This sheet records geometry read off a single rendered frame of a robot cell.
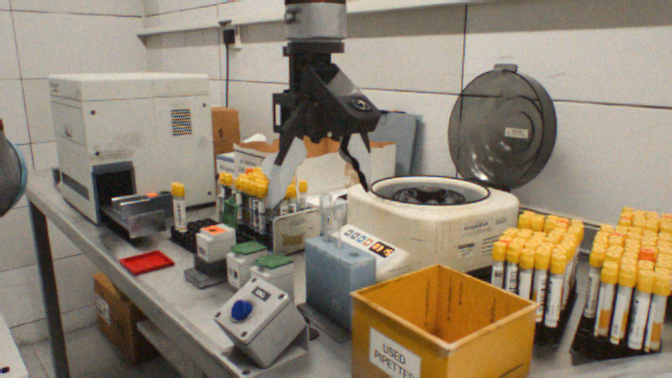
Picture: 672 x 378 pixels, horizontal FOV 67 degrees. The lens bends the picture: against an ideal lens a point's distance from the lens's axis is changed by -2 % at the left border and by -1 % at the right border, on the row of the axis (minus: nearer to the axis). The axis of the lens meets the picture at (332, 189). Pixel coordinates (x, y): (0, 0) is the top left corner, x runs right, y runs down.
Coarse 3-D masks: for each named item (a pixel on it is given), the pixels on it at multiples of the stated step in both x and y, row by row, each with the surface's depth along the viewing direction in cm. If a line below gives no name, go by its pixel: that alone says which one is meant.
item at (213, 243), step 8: (224, 224) 81; (208, 232) 78; (216, 232) 78; (224, 232) 78; (232, 232) 79; (200, 240) 78; (208, 240) 76; (216, 240) 77; (224, 240) 78; (232, 240) 79; (200, 248) 79; (208, 248) 77; (216, 248) 77; (224, 248) 78; (200, 256) 79; (208, 256) 77; (216, 256) 78; (224, 256) 79
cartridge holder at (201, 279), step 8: (200, 264) 79; (208, 264) 77; (216, 264) 77; (224, 264) 78; (184, 272) 80; (192, 272) 79; (200, 272) 79; (208, 272) 77; (216, 272) 78; (224, 272) 79; (192, 280) 78; (200, 280) 76; (208, 280) 77; (216, 280) 78
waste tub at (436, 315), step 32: (384, 288) 55; (416, 288) 58; (448, 288) 59; (480, 288) 55; (384, 320) 49; (416, 320) 59; (448, 320) 60; (480, 320) 56; (512, 320) 47; (352, 352) 54; (384, 352) 50; (416, 352) 46; (448, 352) 43; (480, 352) 45; (512, 352) 49
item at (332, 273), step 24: (312, 240) 68; (336, 240) 68; (312, 264) 67; (336, 264) 62; (360, 264) 61; (312, 288) 68; (336, 288) 63; (360, 288) 62; (312, 312) 67; (336, 312) 64; (336, 336) 62
